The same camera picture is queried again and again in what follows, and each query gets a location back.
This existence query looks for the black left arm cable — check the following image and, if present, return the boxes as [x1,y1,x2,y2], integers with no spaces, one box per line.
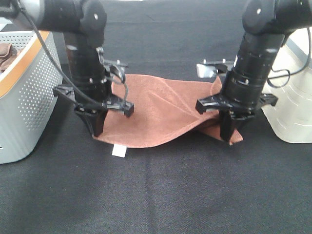
[14,0,129,110]

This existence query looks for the white plastic storage bin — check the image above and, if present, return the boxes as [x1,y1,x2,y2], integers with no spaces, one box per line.
[262,29,312,143]

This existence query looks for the grey perforated laundry basket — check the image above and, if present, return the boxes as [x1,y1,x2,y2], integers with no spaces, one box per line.
[0,31,62,164]

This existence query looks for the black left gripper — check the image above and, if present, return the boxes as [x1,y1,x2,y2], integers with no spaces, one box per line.
[53,84,134,137]

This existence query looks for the brown towel in basket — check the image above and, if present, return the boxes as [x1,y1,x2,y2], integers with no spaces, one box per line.
[0,43,23,74]

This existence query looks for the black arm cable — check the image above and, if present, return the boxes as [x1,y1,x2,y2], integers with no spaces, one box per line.
[14,0,129,110]
[265,26,312,89]

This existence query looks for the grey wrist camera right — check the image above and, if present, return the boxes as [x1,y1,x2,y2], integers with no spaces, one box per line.
[196,59,233,79]

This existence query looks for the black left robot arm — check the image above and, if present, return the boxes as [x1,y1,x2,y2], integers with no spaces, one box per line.
[0,0,134,137]

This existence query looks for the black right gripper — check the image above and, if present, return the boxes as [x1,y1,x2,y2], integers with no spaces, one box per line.
[195,93,278,142]

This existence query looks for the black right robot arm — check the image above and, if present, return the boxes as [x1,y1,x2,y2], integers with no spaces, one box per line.
[195,0,312,142]

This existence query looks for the brown microfibre towel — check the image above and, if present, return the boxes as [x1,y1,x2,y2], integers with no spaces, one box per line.
[93,74,244,157]

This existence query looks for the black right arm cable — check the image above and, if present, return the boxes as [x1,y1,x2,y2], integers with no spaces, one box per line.
[265,26,312,89]

